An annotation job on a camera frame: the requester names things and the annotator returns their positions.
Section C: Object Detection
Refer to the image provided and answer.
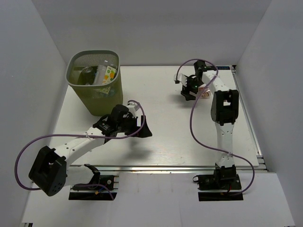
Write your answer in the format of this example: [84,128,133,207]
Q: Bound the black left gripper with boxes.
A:
[117,114,152,138]

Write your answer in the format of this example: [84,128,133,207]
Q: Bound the clear bottle small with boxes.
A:
[78,67,96,85]

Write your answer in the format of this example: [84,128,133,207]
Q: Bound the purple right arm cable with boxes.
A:
[177,58,256,196]

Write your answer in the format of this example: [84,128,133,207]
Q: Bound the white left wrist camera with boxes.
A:
[127,100,141,118]

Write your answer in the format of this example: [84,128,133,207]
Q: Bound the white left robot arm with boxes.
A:
[29,100,152,196]

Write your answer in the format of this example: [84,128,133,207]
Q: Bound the olive green mesh bin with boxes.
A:
[66,50,123,116]

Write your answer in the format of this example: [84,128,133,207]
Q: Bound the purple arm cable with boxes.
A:
[177,58,256,196]
[15,99,146,201]

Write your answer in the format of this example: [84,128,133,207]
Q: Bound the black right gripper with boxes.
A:
[181,75,205,101]

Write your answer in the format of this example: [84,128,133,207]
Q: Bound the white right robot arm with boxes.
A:
[174,59,239,189]

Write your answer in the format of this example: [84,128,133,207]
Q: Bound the orange label juice bottle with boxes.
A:
[93,65,116,86]

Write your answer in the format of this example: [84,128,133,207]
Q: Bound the dark blue corner label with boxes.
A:
[217,66,231,70]

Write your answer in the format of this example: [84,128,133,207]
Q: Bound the red cap clear bottle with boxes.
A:
[198,87,211,99]

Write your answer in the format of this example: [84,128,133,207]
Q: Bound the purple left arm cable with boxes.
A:
[15,99,146,201]

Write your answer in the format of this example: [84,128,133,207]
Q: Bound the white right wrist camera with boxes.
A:
[174,73,188,86]

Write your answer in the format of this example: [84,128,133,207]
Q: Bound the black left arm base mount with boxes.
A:
[65,164,119,201]

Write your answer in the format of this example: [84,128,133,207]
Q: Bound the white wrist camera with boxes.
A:
[174,73,188,86]
[127,100,141,118]

